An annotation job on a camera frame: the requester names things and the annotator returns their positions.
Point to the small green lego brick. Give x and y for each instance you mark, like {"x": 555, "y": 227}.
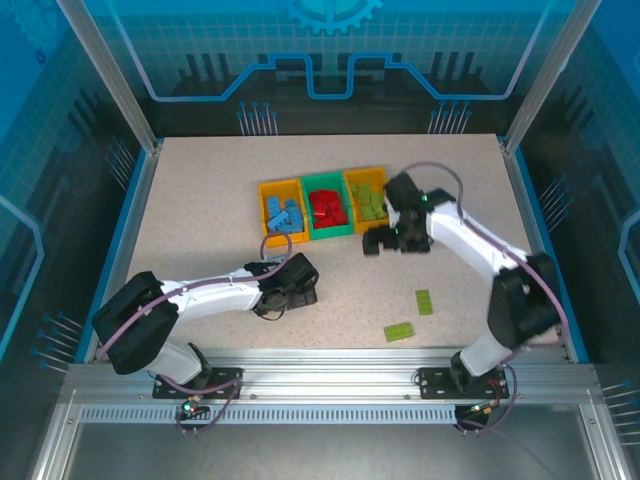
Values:
{"x": 378, "y": 209}
{"x": 378, "y": 196}

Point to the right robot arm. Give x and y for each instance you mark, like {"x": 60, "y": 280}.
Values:
{"x": 465, "y": 235}

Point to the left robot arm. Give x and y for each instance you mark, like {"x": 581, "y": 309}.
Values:
{"x": 215, "y": 295}

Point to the orange plastic bin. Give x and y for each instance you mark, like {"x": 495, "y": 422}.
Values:
{"x": 272, "y": 239}
{"x": 367, "y": 226}

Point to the green plastic bin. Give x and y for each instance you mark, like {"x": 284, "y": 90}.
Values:
{"x": 330, "y": 232}

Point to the blue table edge trim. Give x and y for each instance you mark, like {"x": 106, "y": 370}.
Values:
{"x": 532, "y": 200}
{"x": 126, "y": 200}

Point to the power connector with led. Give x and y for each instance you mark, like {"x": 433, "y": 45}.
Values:
{"x": 192, "y": 406}
{"x": 482, "y": 409}

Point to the aluminium frame rail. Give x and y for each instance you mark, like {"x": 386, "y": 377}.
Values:
{"x": 325, "y": 375}

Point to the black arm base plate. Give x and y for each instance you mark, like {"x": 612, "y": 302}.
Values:
{"x": 435, "y": 382}
{"x": 227, "y": 382}

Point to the aluminium frame post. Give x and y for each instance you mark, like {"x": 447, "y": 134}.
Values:
{"x": 117, "y": 85}
{"x": 546, "y": 85}

